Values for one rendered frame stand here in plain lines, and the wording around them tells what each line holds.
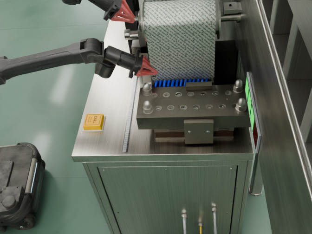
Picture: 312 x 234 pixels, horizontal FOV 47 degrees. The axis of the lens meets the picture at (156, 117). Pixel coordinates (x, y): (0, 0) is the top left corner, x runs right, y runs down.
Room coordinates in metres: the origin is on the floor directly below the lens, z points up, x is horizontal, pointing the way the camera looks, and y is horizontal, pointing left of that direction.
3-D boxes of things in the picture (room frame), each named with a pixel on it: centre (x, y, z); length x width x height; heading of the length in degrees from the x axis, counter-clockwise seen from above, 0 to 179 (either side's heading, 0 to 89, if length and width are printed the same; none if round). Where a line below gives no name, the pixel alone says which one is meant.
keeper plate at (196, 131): (0.82, -0.14, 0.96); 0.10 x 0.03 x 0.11; 81
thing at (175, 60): (1.04, -0.12, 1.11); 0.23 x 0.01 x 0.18; 81
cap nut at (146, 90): (0.99, 0.02, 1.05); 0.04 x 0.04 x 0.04
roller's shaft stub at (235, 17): (1.07, -0.30, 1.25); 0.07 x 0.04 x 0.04; 81
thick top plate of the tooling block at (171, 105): (0.91, -0.14, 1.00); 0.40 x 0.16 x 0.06; 81
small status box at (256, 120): (0.68, -0.27, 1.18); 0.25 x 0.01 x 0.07; 171
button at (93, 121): (0.99, 0.25, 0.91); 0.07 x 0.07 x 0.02; 81
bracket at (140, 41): (1.16, 0.03, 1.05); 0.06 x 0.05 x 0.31; 81
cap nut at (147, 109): (0.89, 0.02, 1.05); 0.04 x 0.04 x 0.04
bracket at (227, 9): (1.07, -0.30, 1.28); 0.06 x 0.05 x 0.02; 81
